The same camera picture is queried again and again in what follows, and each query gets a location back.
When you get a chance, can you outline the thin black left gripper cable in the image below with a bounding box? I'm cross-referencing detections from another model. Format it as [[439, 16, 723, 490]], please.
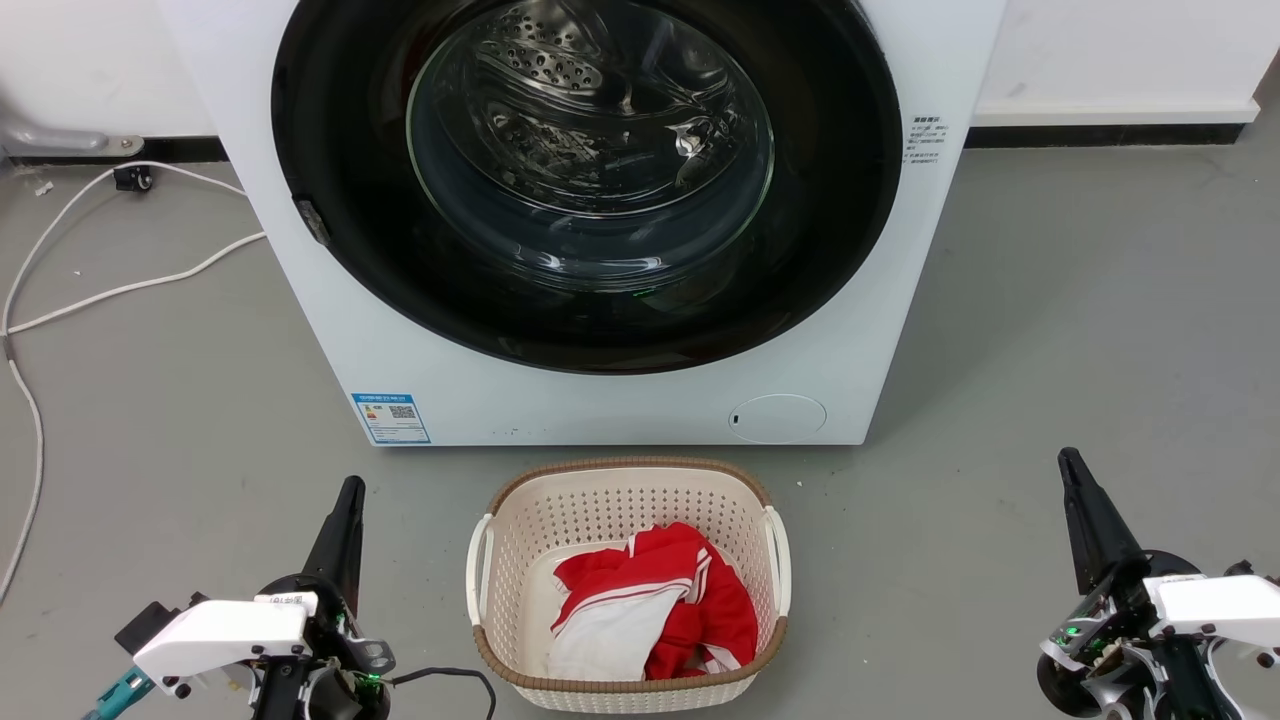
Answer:
[[385, 666, 499, 720]]

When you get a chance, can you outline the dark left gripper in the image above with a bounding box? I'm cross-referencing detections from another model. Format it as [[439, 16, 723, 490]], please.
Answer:
[[250, 476, 397, 720]]

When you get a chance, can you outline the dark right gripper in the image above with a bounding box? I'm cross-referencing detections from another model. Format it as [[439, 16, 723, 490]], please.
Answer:
[[1036, 447, 1231, 720]]

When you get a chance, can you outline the black round washer door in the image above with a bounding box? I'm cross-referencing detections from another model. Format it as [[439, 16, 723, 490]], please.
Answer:
[[270, 0, 905, 377]]

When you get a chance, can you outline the stainless steel washer drum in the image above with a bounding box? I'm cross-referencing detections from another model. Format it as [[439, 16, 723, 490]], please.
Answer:
[[408, 0, 776, 221]]

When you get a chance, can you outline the cream perforated laundry basket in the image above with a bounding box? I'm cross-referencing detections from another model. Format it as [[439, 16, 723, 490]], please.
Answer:
[[465, 457, 792, 714]]

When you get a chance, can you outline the thick white cable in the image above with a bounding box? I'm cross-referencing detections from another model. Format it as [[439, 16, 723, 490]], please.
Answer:
[[3, 231, 268, 337]]

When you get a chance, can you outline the black wall baseboard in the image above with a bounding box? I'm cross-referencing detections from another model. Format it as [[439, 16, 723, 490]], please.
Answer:
[[0, 122, 1261, 167]]

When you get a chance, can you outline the thin white cable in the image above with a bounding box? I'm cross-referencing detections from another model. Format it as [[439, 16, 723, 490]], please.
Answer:
[[0, 160, 249, 607]]

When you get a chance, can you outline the white front-load washing machine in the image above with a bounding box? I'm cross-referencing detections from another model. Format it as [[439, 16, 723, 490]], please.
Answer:
[[158, 0, 1009, 448]]

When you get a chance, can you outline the black text sticker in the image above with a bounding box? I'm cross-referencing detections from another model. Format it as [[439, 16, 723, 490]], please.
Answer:
[[905, 113, 945, 168]]

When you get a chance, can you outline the blue energy label sticker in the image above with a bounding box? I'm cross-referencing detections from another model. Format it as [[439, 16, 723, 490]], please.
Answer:
[[351, 391, 432, 446]]

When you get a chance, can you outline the red and white garment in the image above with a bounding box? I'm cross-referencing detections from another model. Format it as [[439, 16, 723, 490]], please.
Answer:
[[546, 521, 759, 683]]

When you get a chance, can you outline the round white filter cover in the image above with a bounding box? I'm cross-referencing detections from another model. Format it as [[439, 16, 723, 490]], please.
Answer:
[[727, 393, 829, 445]]

